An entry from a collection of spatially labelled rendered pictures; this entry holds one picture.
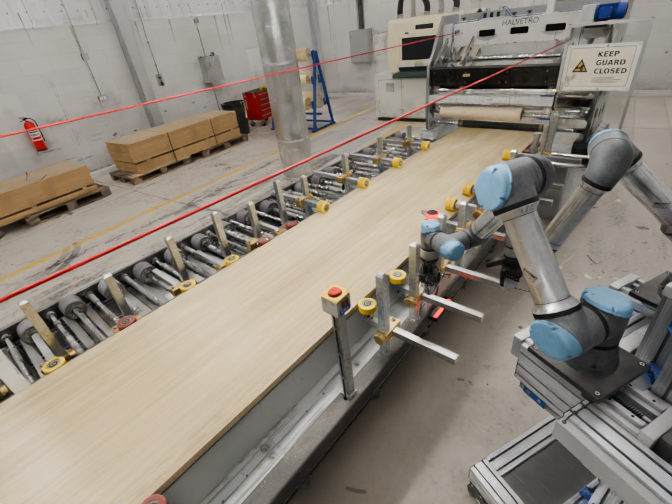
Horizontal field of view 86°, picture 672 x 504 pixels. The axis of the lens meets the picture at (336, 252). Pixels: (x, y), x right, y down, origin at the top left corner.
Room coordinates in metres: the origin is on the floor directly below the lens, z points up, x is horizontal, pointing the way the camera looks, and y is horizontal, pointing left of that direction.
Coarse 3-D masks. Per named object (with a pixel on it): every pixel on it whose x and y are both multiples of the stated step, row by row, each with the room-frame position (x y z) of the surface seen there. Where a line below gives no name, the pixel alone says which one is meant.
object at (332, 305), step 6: (342, 288) 0.94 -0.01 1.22; (324, 294) 0.92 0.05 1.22; (342, 294) 0.91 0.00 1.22; (348, 294) 0.91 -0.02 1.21; (324, 300) 0.91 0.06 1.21; (330, 300) 0.89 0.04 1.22; (336, 300) 0.88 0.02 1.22; (324, 306) 0.91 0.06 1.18; (330, 306) 0.89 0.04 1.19; (336, 306) 0.87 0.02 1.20; (330, 312) 0.89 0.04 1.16; (336, 312) 0.87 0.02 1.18
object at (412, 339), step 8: (368, 320) 1.19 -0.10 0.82; (376, 320) 1.18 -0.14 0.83; (400, 336) 1.08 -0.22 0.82; (408, 336) 1.06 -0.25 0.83; (416, 336) 1.06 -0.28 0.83; (416, 344) 1.03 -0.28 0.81; (424, 344) 1.01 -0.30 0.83; (432, 344) 1.01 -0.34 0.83; (432, 352) 0.98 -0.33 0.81; (440, 352) 0.96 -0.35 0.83; (448, 352) 0.95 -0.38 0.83; (448, 360) 0.93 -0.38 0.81; (456, 360) 0.93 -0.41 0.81
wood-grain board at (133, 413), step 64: (384, 192) 2.39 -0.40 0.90; (448, 192) 2.25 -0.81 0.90; (256, 256) 1.74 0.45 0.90; (320, 256) 1.65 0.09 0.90; (384, 256) 1.57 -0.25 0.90; (192, 320) 1.26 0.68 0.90; (256, 320) 1.20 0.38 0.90; (320, 320) 1.15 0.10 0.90; (64, 384) 0.98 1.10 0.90; (128, 384) 0.94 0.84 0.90; (192, 384) 0.90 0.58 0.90; (256, 384) 0.86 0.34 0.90; (0, 448) 0.74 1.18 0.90; (64, 448) 0.71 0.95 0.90; (128, 448) 0.68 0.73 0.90; (192, 448) 0.65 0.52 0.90
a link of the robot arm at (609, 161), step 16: (608, 144) 1.08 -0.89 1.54; (624, 144) 1.06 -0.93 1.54; (592, 160) 1.08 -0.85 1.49; (608, 160) 1.04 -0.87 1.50; (624, 160) 1.02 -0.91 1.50; (592, 176) 1.04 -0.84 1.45; (608, 176) 1.01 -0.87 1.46; (576, 192) 1.08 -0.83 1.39; (592, 192) 1.03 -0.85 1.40; (576, 208) 1.05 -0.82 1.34; (560, 224) 1.07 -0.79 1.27; (576, 224) 1.05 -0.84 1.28; (560, 240) 1.07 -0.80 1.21
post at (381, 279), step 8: (376, 280) 1.10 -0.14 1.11; (384, 280) 1.09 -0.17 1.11; (376, 288) 1.10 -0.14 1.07; (384, 288) 1.09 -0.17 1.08; (376, 296) 1.11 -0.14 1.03; (384, 296) 1.09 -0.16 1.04; (384, 304) 1.09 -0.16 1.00; (384, 312) 1.08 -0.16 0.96; (384, 320) 1.08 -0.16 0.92; (384, 328) 1.09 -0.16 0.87; (384, 344) 1.09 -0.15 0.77; (384, 352) 1.09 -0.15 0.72
